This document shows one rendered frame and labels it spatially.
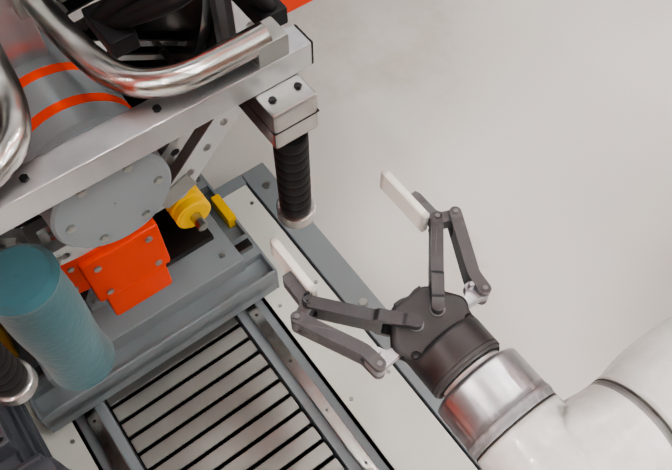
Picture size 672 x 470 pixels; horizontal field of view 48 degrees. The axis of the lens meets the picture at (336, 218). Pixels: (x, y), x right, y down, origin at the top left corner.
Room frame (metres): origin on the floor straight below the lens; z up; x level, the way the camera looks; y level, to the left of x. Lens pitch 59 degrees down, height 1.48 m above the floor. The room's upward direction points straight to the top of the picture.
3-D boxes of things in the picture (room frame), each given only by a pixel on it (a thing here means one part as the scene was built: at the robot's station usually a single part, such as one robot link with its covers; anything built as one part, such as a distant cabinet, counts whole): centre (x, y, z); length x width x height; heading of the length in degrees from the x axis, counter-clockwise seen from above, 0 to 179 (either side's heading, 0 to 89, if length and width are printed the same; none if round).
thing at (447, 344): (0.27, -0.09, 0.83); 0.09 x 0.08 x 0.07; 36
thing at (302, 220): (0.45, 0.04, 0.83); 0.04 x 0.04 x 0.16
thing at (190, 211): (0.69, 0.28, 0.51); 0.29 x 0.06 x 0.06; 36
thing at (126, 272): (0.57, 0.34, 0.48); 0.16 x 0.12 x 0.17; 36
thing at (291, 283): (0.30, 0.04, 0.83); 0.05 x 0.03 x 0.01; 36
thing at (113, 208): (0.48, 0.28, 0.85); 0.21 x 0.14 x 0.14; 36
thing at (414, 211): (0.41, -0.07, 0.83); 0.07 x 0.01 x 0.03; 36
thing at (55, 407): (0.68, 0.42, 0.13); 0.50 x 0.36 x 0.10; 126
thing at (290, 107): (0.48, 0.06, 0.93); 0.09 x 0.05 x 0.05; 36
